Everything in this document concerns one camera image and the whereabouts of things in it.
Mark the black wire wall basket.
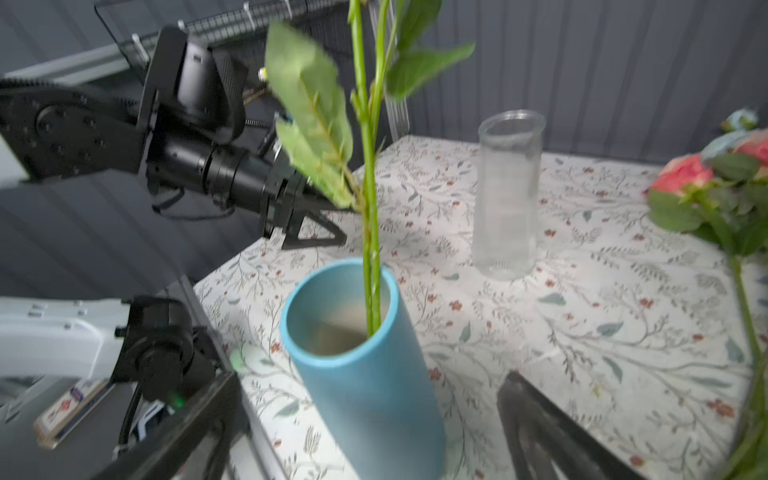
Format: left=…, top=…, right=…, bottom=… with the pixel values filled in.
left=94, top=0, right=352, bottom=79

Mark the clear ribbed glass vase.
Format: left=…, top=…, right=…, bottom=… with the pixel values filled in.
left=472, top=110, right=546, bottom=280

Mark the pink rose flower bunch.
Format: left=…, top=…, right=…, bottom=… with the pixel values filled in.
left=646, top=107, right=767, bottom=479

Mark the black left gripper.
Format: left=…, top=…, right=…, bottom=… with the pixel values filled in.
left=146, top=129, right=347, bottom=251

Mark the teal ceramic vase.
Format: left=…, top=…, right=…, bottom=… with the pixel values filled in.
left=280, top=258, right=446, bottom=479

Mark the white artificial rose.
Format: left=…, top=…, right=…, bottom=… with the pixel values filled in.
left=265, top=0, right=475, bottom=336

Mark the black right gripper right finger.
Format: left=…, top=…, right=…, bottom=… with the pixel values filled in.
left=497, top=371, right=642, bottom=479

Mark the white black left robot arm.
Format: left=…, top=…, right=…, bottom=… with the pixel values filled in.
left=1, top=27, right=346, bottom=409

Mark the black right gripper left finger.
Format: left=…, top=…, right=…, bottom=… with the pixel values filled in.
left=95, top=372, right=246, bottom=479

